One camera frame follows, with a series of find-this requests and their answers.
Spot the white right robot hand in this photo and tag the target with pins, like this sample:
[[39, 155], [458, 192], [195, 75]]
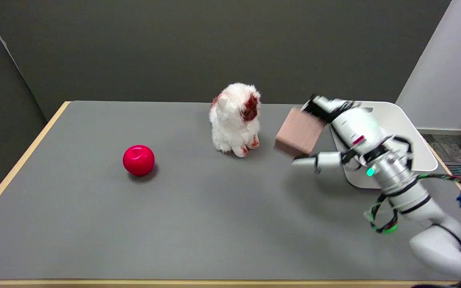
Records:
[[354, 130]]

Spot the wooden cube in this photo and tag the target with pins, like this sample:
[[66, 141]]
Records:
[[300, 132]]

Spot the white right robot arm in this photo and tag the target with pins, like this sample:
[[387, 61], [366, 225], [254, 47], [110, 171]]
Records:
[[422, 208]]

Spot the white box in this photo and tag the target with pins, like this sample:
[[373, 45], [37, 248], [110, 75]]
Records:
[[398, 132]]

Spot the white plush puppy toy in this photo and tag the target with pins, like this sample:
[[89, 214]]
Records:
[[236, 120]]

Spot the red apple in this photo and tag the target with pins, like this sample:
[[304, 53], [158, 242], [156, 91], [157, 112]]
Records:
[[138, 160]]

